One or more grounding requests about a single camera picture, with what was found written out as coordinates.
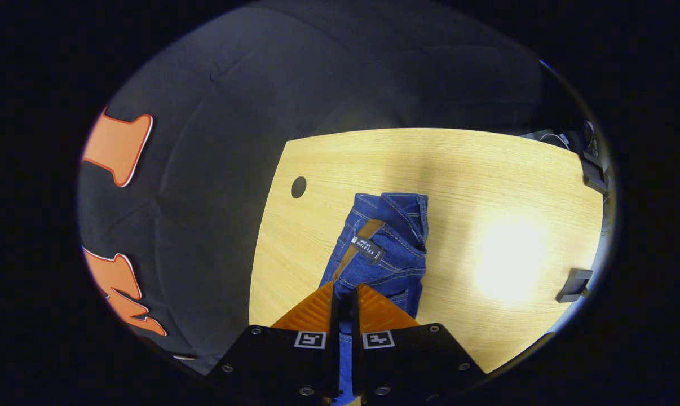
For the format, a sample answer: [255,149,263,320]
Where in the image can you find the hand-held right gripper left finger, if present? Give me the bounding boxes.
[211,281,342,404]

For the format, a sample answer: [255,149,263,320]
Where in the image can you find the black device box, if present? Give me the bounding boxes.
[578,148,609,195]

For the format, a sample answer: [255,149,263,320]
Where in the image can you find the white cable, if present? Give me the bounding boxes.
[537,131,571,150]

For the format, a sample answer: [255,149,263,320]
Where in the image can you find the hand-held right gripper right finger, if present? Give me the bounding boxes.
[350,283,487,404]

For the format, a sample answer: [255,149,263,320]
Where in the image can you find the blue denim jeans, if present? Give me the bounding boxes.
[317,193,429,406]

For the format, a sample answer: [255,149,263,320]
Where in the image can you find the small black bracket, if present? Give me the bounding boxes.
[555,268,594,303]

